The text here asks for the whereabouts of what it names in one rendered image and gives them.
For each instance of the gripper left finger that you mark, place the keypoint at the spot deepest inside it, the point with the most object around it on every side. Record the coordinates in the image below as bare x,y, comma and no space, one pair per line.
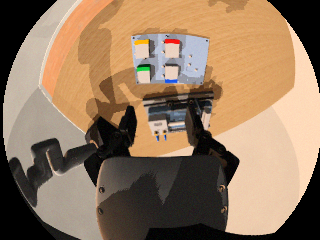
118,144

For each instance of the beige block with red end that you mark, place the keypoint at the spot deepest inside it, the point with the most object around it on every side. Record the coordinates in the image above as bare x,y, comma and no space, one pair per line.
172,48

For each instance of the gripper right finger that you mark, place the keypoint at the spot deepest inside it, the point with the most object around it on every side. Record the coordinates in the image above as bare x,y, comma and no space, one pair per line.
202,142

